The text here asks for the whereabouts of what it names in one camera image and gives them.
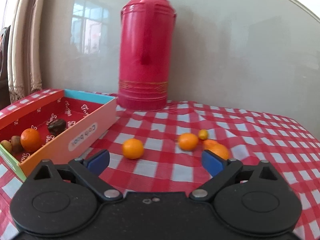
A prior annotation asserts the front orange tangerine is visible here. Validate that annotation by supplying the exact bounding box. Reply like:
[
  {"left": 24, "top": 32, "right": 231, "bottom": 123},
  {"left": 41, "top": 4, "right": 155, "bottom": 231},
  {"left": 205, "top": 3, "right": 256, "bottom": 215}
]
[{"left": 209, "top": 144, "right": 229, "bottom": 160}]

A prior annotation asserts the reddish orange tangerine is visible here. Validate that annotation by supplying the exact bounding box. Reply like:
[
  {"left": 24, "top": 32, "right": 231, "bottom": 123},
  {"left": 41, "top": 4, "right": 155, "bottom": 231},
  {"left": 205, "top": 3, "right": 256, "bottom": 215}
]
[{"left": 202, "top": 139, "right": 219, "bottom": 150}]

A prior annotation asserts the small yellow kumquat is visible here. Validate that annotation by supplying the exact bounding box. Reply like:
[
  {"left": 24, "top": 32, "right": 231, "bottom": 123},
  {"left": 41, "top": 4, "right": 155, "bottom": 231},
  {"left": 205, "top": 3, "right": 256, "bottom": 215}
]
[{"left": 198, "top": 129, "right": 209, "bottom": 140}]

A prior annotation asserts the lone orange tangerine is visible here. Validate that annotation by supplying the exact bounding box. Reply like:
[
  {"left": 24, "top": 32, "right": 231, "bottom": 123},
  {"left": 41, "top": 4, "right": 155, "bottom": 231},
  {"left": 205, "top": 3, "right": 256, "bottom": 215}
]
[{"left": 122, "top": 138, "right": 144, "bottom": 159}]

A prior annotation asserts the colourful cardboard box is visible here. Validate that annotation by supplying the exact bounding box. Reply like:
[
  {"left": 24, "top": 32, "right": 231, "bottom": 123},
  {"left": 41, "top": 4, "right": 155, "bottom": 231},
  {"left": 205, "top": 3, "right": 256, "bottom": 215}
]
[{"left": 1, "top": 89, "right": 117, "bottom": 181}]

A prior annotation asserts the dark avocado fruit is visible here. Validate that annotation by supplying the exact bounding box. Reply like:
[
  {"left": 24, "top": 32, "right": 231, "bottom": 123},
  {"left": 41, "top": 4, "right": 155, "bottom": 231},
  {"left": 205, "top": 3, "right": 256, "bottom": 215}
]
[{"left": 47, "top": 119, "right": 67, "bottom": 136}]

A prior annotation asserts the orange tangerine in box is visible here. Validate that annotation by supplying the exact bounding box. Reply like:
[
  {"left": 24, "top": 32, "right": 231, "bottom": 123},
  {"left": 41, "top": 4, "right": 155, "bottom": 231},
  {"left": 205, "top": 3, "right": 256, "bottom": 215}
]
[{"left": 20, "top": 128, "right": 42, "bottom": 153}]

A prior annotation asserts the red white checkered tablecloth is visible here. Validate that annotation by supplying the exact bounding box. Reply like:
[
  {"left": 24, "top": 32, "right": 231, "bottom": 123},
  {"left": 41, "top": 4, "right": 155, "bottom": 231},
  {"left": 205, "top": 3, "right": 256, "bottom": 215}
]
[{"left": 1, "top": 101, "right": 319, "bottom": 239}]

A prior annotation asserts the brown kiwi fruit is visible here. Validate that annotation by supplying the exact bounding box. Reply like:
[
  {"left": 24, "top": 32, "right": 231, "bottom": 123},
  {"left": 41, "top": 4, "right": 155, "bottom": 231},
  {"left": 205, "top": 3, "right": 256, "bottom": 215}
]
[{"left": 10, "top": 135, "right": 24, "bottom": 154}]

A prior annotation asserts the greenish kiwi fruit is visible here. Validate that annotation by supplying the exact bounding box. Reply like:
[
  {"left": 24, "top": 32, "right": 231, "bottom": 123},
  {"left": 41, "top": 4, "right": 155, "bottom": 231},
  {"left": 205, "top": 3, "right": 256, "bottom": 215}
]
[{"left": 1, "top": 140, "right": 12, "bottom": 153}]

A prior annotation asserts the dark wooden armchair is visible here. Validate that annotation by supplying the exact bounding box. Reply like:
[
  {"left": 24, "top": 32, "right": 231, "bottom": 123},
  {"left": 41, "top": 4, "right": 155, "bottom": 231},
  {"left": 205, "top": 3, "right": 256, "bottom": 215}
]
[{"left": 0, "top": 27, "right": 10, "bottom": 109}]

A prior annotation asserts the beige curtain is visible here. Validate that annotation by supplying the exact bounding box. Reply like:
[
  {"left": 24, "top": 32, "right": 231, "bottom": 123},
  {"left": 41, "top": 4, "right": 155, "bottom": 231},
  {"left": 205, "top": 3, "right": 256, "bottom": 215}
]
[{"left": 7, "top": 0, "right": 44, "bottom": 103}]

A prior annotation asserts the red thermos flask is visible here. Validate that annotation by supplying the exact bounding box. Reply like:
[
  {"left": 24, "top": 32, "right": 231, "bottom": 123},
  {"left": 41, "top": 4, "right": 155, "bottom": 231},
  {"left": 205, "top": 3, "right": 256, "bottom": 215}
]
[{"left": 118, "top": 0, "right": 176, "bottom": 111}]

